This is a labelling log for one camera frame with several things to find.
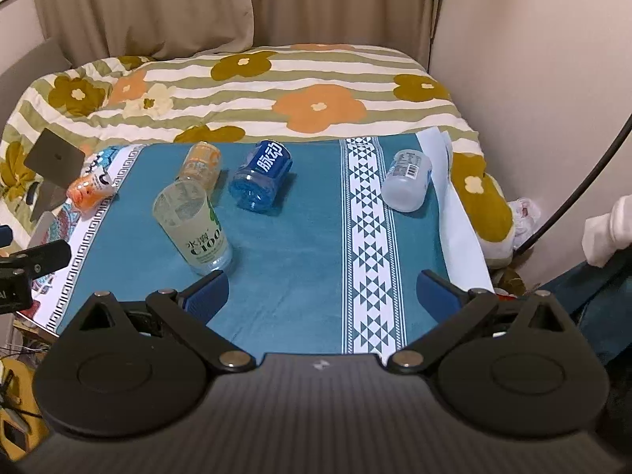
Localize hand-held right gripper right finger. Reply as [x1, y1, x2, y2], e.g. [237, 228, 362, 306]
[386, 269, 581, 375]

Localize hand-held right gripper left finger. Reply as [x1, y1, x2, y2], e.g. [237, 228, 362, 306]
[58, 271, 254, 373]

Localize clear C100 green-label bottle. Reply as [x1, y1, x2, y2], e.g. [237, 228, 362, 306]
[152, 180, 233, 277]

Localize small orange-white bottle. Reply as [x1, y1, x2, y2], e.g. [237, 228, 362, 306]
[66, 165, 118, 214]

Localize grey folding stand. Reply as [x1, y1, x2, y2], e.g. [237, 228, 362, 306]
[24, 128, 86, 224]

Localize teal patterned tablecloth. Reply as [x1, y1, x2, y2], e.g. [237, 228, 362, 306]
[30, 136, 456, 357]

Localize yellow tool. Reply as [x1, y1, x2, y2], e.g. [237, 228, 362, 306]
[0, 355, 51, 461]

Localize white plastic bag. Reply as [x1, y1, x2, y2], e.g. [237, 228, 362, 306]
[508, 197, 542, 252]

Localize white frosted bottle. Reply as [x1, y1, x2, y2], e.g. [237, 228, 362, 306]
[380, 149, 433, 213]

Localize orange-label clear bottle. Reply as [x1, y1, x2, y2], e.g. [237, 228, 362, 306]
[177, 141, 223, 191]

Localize blue-label clear bottle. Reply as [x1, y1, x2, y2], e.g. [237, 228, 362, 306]
[229, 139, 293, 214]

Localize person's leg in jeans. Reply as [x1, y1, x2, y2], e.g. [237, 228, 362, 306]
[540, 244, 632, 371]

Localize grey headboard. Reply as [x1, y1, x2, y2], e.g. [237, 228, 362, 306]
[0, 36, 73, 132]

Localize floral striped blanket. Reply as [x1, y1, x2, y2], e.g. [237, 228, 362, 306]
[0, 43, 517, 270]

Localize beige curtain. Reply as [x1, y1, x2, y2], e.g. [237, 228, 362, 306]
[28, 0, 256, 68]
[241, 0, 441, 66]

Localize black cable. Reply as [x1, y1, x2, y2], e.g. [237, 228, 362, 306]
[513, 113, 632, 258]

